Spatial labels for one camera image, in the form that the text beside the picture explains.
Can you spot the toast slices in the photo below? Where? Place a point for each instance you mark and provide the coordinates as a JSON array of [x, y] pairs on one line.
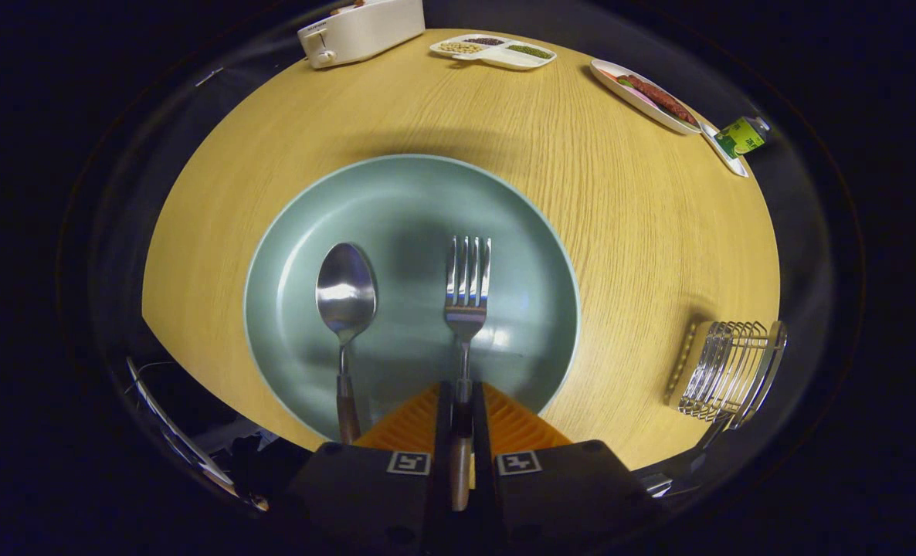
[[347, 6]]

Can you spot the white coaster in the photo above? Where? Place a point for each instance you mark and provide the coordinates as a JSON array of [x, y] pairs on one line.
[[724, 158]]

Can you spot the white toaster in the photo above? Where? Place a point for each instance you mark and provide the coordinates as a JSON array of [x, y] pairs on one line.
[[365, 31]]

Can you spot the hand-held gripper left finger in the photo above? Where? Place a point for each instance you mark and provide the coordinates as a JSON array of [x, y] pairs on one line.
[[365, 494]]

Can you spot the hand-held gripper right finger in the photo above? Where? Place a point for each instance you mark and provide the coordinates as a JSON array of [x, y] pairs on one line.
[[566, 494]]

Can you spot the white plate with food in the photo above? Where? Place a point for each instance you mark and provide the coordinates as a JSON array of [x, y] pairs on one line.
[[643, 96]]

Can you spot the green drink bottle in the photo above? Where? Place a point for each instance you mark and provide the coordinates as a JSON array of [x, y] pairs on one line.
[[740, 137]]

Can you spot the small white clip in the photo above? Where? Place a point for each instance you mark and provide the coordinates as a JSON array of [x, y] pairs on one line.
[[209, 76]]

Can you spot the pale green plate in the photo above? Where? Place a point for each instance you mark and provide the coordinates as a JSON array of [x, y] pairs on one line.
[[412, 201]]

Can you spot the white divided bean tray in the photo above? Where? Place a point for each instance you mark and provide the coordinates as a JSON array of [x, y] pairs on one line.
[[497, 52]]

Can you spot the metal cutlery rack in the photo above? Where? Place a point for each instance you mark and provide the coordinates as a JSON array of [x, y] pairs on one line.
[[724, 371]]

